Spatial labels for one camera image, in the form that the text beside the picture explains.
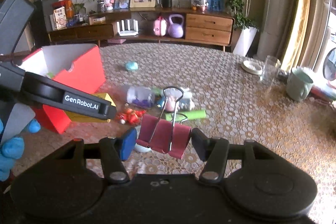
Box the pink toy case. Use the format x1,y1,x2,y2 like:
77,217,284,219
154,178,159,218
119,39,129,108
153,16,167,36

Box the mint green mug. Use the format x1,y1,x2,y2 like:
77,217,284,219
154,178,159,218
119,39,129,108
286,67,314,102

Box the white wifi router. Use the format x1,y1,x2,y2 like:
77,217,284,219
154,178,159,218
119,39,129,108
116,19,139,37

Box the pink binder clip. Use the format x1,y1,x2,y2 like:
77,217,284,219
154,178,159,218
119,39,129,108
136,86,191,159

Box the clear jar purple contents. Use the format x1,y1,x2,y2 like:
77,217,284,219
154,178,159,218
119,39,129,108
123,85,155,109

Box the cereal snack box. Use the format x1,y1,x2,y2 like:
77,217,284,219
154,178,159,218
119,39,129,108
54,6,67,30

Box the wooden tv sideboard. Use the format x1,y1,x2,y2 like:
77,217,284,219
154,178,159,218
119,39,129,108
49,7,235,48

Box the pink pig figurine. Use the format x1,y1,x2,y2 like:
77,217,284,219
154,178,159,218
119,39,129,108
157,96,195,113

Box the white small dish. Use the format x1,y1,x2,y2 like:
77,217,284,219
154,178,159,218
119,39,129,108
241,60,263,76

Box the black cabinet with coffee machine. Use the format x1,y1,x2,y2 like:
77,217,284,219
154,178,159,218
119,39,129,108
30,0,58,48

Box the white blue rabbit figurine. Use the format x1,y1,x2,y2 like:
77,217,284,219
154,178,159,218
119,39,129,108
179,87,193,99

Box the red cardboard box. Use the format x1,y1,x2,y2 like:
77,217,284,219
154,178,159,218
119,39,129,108
18,43,107,134

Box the teal correction tape dispenser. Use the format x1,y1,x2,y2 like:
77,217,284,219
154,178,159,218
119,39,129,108
134,143,151,153

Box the blue gloved left hand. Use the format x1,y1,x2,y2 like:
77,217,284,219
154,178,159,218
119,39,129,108
0,119,41,181

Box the purple kettlebell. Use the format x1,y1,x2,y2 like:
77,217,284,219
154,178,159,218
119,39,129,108
168,14,185,39

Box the green highlighter marker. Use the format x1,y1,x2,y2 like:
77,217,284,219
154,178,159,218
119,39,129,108
175,110,206,121

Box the yellow small box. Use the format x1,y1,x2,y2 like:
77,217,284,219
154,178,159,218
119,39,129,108
63,93,117,122

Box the red small toy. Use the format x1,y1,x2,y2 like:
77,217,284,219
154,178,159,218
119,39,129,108
116,108,146,126

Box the small teal round case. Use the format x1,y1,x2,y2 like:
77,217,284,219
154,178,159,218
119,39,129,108
125,61,138,71

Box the clear drinking glass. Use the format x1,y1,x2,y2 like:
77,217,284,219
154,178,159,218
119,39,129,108
260,55,281,86

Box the lace patterned tablecloth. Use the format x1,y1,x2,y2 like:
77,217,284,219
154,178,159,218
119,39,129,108
13,43,335,223

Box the wooden picture frame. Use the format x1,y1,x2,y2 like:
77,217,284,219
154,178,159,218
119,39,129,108
129,0,157,8

